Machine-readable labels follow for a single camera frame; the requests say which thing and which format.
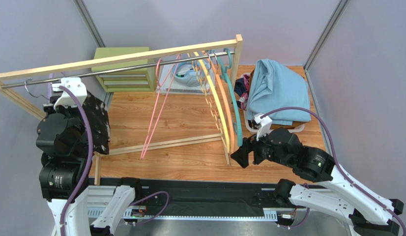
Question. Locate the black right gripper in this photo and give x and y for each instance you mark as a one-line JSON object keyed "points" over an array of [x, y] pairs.
{"points": [[252, 150]]}

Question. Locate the brown trousers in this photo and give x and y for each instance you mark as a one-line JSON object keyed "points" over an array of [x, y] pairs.
{"points": [[294, 124]]}

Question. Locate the pink camouflage trousers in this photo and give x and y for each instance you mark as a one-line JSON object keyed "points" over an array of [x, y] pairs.
{"points": [[243, 100]]}

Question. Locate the orange clothes hanger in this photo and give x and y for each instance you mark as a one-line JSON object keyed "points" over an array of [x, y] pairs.
{"points": [[224, 99]]}

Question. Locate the light blue trousers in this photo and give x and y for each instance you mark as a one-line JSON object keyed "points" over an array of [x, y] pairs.
{"points": [[275, 86]]}

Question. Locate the yellow clothes hanger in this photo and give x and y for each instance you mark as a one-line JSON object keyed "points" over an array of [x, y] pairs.
{"points": [[213, 100]]}

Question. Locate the teal clothes hanger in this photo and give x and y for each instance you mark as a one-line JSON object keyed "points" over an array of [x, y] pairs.
{"points": [[236, 122]]}

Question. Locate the black white patterned trousers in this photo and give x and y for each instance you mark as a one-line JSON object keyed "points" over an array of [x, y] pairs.
{"points": [[97, 115]]}

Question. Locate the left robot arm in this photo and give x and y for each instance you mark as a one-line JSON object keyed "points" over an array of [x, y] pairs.
{"points": [[64, 141]]}

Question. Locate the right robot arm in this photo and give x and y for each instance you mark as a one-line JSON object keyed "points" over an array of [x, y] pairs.
{"points": [[313, 164]]}

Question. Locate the white plastic laundry basket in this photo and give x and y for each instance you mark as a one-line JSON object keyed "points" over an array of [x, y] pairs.
{"points": [[251, 129]]}

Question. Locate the light blue headphones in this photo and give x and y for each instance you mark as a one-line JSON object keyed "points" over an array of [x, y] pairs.
{"points": [[185, 75]]}

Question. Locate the white notebook stack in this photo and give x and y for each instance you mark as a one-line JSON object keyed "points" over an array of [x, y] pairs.
{"points": [[167, 83]]}

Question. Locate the green box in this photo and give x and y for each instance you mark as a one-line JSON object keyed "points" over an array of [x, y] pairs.
{"points": [[142, 79]]}

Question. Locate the steel hanging rod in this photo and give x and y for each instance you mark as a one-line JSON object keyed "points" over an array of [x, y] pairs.
{"points": [[104, 72]]}

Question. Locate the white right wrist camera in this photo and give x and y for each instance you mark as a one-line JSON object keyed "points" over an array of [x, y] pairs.
{"points": [[264, 123]]}

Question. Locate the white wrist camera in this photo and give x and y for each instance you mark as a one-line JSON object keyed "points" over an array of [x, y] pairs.
{"points": [[264, 123], [74, 92]]}

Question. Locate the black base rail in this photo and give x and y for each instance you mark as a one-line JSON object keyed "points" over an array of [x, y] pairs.
{"points": [[202, 200]]}

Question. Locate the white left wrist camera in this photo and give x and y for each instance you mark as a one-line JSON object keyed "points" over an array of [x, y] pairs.
{"points": [[74, 92]]}

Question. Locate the wooden clothes rack frame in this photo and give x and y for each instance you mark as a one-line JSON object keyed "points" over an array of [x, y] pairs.
{"points": [[197, 49]]}

